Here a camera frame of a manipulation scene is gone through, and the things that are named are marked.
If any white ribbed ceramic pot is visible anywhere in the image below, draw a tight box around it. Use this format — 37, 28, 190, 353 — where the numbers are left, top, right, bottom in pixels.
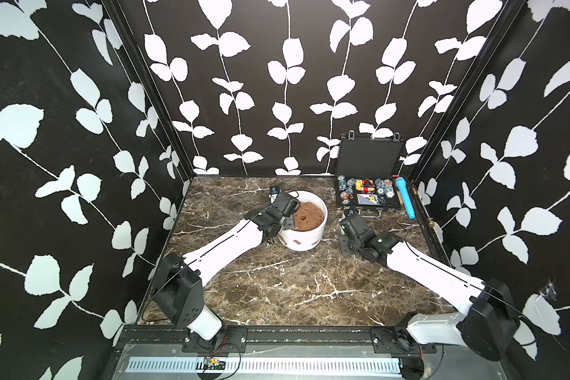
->
277, 191, 329, 252

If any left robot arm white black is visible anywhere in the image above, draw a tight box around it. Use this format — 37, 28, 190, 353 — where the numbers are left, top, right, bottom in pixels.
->
150, 193, 301, 341

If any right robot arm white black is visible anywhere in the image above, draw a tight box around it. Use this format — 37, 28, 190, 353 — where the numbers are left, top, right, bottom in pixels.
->
340, 212, 521, 361

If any brown mud in pot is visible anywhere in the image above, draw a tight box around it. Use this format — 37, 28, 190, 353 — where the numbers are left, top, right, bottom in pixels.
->
293, 202, 325, 232

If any black open poker chip case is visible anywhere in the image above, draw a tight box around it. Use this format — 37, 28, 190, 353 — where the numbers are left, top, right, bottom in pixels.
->
335, 130, 403, 212

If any blue cylindrical microphone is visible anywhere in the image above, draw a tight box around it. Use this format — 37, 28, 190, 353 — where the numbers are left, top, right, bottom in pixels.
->
395, 177, 416, 219

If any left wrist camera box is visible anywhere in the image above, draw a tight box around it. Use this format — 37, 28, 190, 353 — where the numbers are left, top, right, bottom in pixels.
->
269, 185, 280, 203

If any small circuit board with wires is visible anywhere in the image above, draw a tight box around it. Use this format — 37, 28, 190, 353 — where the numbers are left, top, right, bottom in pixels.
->
199, 358, 227, 372

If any white perforated rail strip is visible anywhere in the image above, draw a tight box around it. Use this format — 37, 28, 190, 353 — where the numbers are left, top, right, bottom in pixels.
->
124, 357, 402, 376

